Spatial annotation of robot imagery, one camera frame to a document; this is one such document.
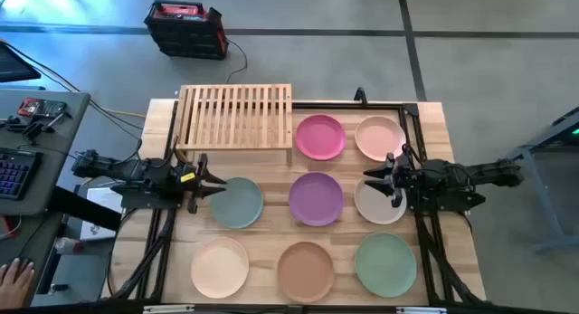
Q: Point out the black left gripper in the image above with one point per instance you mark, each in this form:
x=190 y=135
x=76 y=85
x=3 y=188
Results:
x=187 y=187

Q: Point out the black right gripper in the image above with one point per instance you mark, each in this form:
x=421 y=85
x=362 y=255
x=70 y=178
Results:
x=400 y=178

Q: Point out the grey beige plate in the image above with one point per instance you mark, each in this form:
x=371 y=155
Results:
x=375 y=211

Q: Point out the teal grey plate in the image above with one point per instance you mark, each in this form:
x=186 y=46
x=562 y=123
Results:
x=240 y=205

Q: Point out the salmon pink plate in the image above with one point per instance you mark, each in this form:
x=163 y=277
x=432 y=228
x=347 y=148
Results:
x=377 y=137

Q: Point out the purple plate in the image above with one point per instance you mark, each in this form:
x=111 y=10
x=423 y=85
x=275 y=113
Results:
x=316 y=198

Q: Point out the cream peach plate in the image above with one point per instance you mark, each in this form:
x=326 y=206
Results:
x=219 y=267

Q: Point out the light green plate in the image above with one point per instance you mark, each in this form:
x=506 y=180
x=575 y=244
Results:
x=385 y=265

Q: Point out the brown terracotta plate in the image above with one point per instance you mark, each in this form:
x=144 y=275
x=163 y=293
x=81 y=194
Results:
x=306 y=272

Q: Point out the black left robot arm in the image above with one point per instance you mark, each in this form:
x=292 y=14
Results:
x=131 y=169

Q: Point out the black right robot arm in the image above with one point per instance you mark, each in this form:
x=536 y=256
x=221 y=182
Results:
x=452 y=176

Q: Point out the wooden slatted shelf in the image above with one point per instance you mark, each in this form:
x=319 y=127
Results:
x=235 y=145

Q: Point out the white paper box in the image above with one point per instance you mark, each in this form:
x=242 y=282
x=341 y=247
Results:
x=106 y=198

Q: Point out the black flat bar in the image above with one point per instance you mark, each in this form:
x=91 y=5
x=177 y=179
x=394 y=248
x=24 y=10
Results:
x=81 y=207

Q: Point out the grey side desk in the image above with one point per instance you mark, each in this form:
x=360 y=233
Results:
x=59 y=169

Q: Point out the small white bottle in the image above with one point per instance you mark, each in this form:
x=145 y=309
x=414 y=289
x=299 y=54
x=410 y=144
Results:
x=68 y=246

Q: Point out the red black toolbox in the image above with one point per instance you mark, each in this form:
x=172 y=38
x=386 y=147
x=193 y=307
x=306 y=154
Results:
x=185 y=29

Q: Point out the black smartphone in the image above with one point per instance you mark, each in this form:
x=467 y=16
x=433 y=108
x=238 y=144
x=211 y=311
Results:
x=40 y=108

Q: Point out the grey metal stand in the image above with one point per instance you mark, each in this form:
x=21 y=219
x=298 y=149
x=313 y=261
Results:
x=556 y=244

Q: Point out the black backlit keyboard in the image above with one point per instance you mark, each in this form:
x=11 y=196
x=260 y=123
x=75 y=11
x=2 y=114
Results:
x=16 y=174

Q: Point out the person's hand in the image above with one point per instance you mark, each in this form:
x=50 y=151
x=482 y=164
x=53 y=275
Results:
x=16 y=284

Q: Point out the black desk monitor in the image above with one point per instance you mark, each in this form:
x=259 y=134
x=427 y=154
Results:
x=13 y=67

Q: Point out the black aluminium table frame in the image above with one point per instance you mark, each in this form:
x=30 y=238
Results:
x=348 y=106

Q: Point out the black clamp mount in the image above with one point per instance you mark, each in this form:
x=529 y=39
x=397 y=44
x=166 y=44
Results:
x=360 y=96

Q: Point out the silver metal bracket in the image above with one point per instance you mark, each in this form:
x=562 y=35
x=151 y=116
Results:
x=420 y=310
x=167 y=309

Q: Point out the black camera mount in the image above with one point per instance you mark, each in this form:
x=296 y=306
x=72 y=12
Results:
x=34 y=128

